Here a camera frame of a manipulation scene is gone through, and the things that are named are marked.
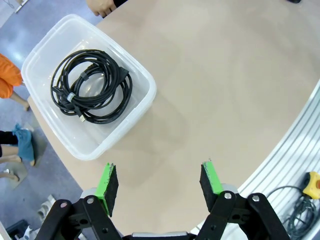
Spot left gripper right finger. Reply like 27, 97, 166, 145
197, 161, 292, 240

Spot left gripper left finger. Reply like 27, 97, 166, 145
36, 162, 123, 240

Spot black USB cable grey tie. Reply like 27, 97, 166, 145
51, 72, 118, 124

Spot thin black cable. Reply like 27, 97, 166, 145
56, 53, 126, 111

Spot black power cable with plug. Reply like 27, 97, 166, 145
53, 49, 134, 125

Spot person's right hand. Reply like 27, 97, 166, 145
86, 0, 115, 17

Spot translucent plastic storage container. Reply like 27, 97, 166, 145
20, 13, 158, 161

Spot white plastic stand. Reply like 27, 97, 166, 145
37, 194, 61, 219

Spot beige floor board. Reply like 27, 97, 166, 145
0, 127, 49, 189

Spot teal cloth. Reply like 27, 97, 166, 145
11, 123, 35, 162

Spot black crate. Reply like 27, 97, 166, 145
4, 219, 30, 240

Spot yellow emergency stop button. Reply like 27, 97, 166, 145
302, 171, 320, 200

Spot orange shorts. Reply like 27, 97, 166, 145
0, 53, 24, 99

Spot black trousers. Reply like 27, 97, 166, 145
111, 0, 131, 9

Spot aluminium frame rail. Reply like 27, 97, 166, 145
236, 79, 320, 240

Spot grey-green floor cable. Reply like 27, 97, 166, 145
266, 185, 320, 240

